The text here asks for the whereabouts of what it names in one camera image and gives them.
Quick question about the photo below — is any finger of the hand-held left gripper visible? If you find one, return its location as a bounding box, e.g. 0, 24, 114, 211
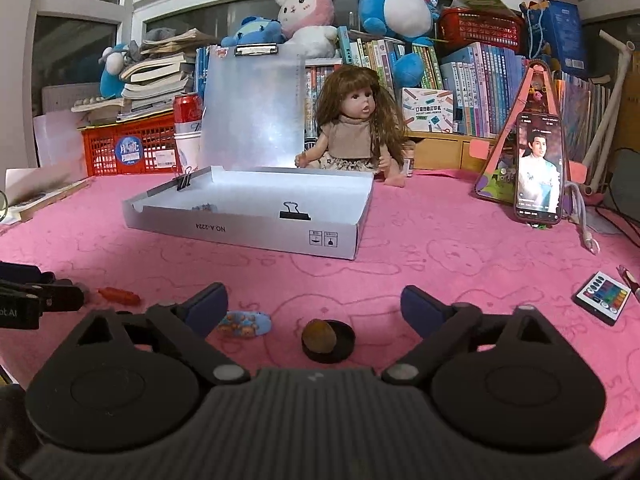
0, 261, 57, 287
0, 280, 86, 315

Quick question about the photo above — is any white cardboard box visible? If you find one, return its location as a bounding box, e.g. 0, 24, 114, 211
122, 165, 375, 261

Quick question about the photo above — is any red soda can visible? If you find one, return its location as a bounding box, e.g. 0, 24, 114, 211
172, 92, 204, 136

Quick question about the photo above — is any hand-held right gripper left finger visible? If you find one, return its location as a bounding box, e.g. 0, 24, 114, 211
67, 282, 251, 386

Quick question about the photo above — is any pink printed blanket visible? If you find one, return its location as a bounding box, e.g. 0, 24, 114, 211
0, 167, 640, 461

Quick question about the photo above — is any white patterned carton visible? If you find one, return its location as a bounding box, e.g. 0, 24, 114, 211
401, 87, 455, 133

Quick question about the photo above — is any red basket with round sticker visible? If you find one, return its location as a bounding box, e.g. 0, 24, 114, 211
80, 112, 182, 176

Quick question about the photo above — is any large blue plush toy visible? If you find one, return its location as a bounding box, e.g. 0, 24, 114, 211
355, 0, 443, 88

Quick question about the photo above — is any long-haired doll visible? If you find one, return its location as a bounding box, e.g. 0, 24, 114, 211
295, 65, 408, 188

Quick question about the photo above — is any white paper cup stack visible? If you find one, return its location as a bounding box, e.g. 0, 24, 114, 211
174, 130, 203, 178

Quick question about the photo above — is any red plastic basket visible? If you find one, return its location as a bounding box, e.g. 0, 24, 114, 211
439, 7, 526, 53

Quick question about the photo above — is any pink bunny plush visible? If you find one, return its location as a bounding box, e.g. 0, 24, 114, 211
274, 0, 340, 58

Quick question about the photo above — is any blue carton box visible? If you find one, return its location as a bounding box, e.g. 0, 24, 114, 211
520, 0, 588, 81

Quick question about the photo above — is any small blue plush toy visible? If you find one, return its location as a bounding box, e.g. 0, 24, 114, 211
220, 16, 287, 50

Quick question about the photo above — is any clear plastic clipboard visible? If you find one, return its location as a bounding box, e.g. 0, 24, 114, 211
200, 42, 307, 173

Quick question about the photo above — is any blue and white plush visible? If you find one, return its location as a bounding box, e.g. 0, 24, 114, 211
98, 42, 143, 100

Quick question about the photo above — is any white cable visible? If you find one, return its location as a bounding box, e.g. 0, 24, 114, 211
565, 182, 601, 255

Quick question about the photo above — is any green booklet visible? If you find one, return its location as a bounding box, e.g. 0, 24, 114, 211
452, 0, 521, 13

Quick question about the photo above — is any row of standing books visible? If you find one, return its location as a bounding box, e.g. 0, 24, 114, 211
194, 25, 613, 141

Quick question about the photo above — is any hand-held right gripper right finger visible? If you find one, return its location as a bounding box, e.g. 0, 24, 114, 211
382, 285, 571, 386

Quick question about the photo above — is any stack of books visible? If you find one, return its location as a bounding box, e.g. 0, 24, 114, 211
70, 27, 221, 123

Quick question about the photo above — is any smartphone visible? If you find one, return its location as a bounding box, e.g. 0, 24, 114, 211
515, 114, 565, 225

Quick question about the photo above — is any wooden drawer organizer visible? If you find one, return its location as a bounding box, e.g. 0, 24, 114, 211
405, 130, 501, 172

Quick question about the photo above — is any brown walnut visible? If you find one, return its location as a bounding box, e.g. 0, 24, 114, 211
302, 319, 337, 352

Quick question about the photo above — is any white plastic pipe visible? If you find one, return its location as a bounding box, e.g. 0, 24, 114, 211
582, 30, 636, 196

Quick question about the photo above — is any red hair clip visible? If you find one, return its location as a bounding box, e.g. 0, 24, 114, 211
96, 287, 142, 305

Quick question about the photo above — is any blue oval bear hair clip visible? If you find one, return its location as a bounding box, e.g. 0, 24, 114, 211
220, 311, 273, 337

